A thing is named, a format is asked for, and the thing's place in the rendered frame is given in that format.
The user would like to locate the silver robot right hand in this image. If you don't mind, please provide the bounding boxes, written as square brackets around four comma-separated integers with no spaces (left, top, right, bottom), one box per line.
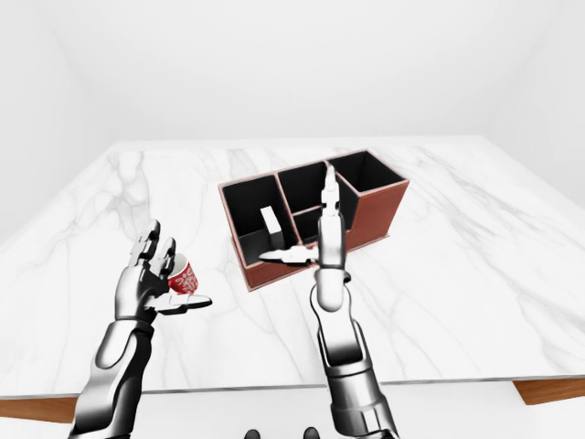
[258,165,352,275]

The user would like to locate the silver robot left hand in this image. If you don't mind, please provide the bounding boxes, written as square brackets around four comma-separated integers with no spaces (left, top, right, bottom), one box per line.
[112,219,214,324]

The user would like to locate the red-brown desk caddy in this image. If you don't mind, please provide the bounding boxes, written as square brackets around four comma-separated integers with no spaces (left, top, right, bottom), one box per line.
[218,148,410,294]

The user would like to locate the white slim book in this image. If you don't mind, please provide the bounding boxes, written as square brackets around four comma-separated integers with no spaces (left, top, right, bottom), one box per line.
[259,206,284,238]

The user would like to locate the red patterned mug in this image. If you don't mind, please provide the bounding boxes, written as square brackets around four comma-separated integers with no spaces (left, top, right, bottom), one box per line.
[165,252,201,296]

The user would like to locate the brown wooden table support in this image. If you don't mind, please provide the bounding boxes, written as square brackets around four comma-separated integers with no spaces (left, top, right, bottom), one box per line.
[512,375,585,407]
[0,395,80,424]

